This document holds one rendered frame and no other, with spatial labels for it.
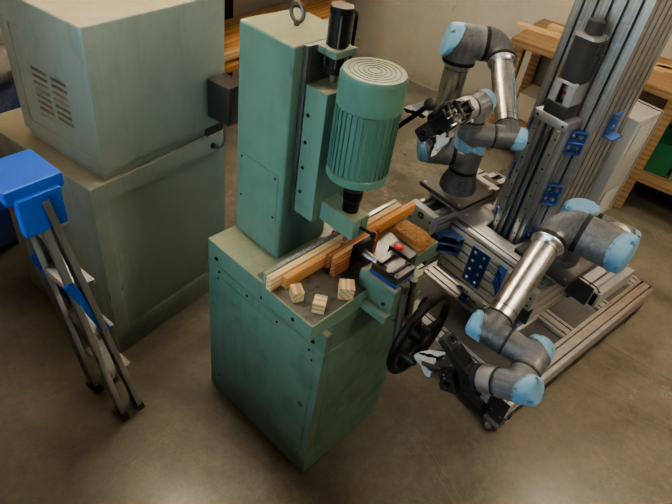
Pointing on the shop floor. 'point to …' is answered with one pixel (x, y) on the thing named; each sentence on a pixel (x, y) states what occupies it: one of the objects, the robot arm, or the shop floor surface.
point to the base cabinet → (292, 372)
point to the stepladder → (62, 267)
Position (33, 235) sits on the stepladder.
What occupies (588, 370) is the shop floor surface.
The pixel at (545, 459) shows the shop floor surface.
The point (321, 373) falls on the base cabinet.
